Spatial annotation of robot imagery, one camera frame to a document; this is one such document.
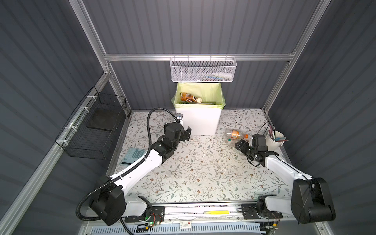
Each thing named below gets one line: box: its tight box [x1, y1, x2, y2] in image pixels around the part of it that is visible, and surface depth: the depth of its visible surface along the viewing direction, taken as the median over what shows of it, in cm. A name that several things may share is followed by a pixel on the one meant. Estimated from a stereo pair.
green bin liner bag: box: [170, 82, 227, 109], surface depth 98 cm
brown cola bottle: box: [179, 92, 203, 104], surface depth 96 cm
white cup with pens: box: [265, 124, 290, 152], surface depth 93 cm
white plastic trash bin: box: [175, 107, 222, 136], surface depth 90 cm
